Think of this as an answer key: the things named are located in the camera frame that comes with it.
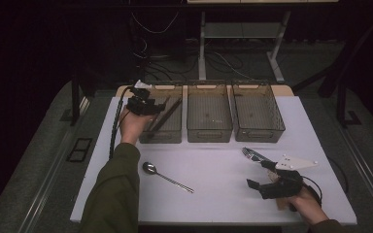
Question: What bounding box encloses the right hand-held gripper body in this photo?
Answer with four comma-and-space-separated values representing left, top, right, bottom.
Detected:
258, 153, 319, 200

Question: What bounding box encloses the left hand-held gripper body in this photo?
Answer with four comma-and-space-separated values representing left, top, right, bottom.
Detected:
125, 79, 158, 117

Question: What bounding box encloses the black chopstick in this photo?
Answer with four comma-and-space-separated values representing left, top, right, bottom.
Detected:
150, 98, 182, 132
152, 98, 184, 133

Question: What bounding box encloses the wooden spoon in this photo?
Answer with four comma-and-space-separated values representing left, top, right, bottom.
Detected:
266, 170, 289, 212

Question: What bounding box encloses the metal fork dark handle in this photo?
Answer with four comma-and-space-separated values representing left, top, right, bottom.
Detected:
241, 147, 271, 165

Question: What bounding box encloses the smoky transparent plastic bin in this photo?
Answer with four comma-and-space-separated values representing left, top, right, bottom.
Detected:
231, 81, 287, 144
186, 81, 233, 144
135, 82, 184, 145

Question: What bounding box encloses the metal spoon twisted handle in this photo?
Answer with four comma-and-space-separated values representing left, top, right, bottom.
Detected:
142, 161, 195, 194

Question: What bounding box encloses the person's left hand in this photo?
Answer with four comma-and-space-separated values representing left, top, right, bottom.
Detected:
119, 108, 155, 147

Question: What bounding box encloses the person's right hand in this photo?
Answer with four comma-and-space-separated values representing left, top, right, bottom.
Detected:
286, 185, 330, 226

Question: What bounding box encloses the white table mat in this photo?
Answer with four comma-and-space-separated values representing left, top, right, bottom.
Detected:
70, 95, 357, 226

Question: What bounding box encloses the dark metal stand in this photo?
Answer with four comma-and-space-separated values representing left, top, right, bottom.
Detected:
335, 82, 362, 129
59, 72, 89, 127

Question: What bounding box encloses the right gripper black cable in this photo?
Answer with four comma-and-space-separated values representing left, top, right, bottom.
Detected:
300, 157, 350, 207

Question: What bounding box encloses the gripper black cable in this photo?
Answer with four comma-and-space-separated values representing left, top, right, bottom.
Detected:
300, 157, 350, 207
108, 84, 141, 160

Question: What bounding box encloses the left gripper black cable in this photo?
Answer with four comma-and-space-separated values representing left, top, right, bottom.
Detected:
108, 84, 141, 160

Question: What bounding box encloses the bundle of floor cables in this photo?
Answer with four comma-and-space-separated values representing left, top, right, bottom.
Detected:
132, 37, 266, 82

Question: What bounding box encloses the white metal desk frame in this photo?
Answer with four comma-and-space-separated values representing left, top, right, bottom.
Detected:
198, 10, 291, 83

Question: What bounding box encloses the white hanging cable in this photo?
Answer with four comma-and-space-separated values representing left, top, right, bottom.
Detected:
130, 11, 180, 35

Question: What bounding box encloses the aluminium floor rail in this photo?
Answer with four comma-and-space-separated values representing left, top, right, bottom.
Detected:
17, 96, 91, 233
338, 124, 373, 222

